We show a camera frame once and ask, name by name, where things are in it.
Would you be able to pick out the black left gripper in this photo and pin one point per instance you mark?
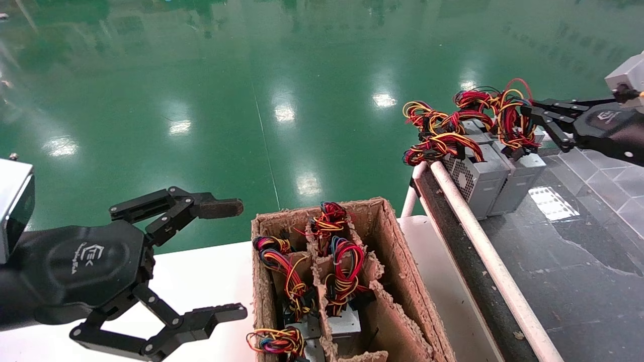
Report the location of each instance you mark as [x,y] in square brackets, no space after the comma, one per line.
[75,266]

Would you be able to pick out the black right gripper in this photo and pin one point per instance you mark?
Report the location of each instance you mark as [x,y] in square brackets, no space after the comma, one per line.
[614,128]

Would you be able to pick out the clear acrylic divider tray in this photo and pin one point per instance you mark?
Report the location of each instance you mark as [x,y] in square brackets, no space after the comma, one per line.
[604,186]

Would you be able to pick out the black conveyor belt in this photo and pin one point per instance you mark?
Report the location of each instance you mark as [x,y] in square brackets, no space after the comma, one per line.
[483,241]

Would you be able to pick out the white table leg pipe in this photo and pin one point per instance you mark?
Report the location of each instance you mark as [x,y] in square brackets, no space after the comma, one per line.
[410,201]

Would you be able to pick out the worn cardboard box with dividers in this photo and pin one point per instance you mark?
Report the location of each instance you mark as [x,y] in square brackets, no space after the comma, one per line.
[397,261]

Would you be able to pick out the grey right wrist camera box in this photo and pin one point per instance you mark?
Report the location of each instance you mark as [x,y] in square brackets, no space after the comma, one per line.
[629,75]

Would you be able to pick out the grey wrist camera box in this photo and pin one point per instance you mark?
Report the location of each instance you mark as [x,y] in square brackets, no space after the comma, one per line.
[629,75]
[12,201]

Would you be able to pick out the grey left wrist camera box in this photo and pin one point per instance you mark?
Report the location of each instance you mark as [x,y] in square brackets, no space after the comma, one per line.
[12,201]

